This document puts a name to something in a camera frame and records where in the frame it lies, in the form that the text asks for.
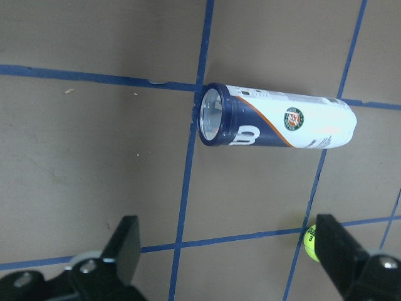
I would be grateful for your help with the tennis ball Wilson 3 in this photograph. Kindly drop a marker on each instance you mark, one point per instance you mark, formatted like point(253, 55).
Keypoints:
point(309, 243)

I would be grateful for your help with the white blue tennis ball can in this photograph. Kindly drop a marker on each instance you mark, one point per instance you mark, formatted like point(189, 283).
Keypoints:
point(233, 115)

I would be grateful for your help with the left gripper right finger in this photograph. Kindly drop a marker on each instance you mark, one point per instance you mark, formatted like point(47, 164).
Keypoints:
point(357, 274)

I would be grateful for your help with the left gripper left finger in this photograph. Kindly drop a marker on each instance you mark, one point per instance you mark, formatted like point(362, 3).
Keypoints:
point(107, 274)

